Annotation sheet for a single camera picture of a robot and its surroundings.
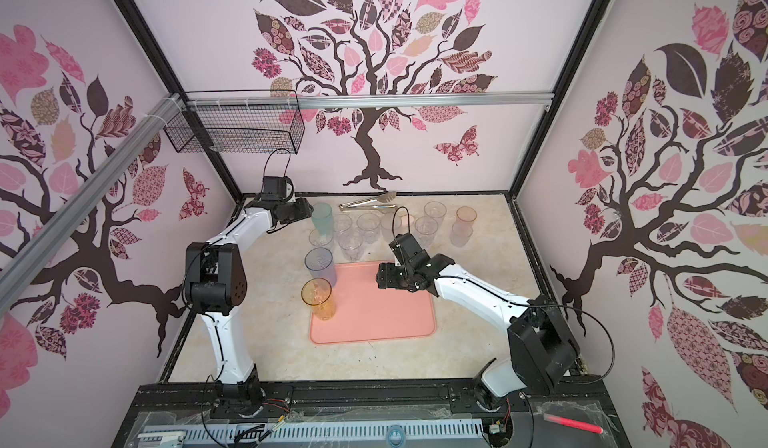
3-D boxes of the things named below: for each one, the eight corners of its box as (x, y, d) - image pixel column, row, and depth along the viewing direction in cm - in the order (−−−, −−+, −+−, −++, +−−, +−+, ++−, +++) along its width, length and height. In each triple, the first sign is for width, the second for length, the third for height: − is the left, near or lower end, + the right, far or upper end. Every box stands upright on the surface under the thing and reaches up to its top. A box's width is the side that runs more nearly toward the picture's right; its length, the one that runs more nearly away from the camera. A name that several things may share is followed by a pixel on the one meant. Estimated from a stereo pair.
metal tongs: (342, 220, 115) (341, 215, 113) (339, 208, 119) (338, 204, 117) (400, 206, 120) (400, 201, 118) (395, 195, 124) (395, 190, 122)
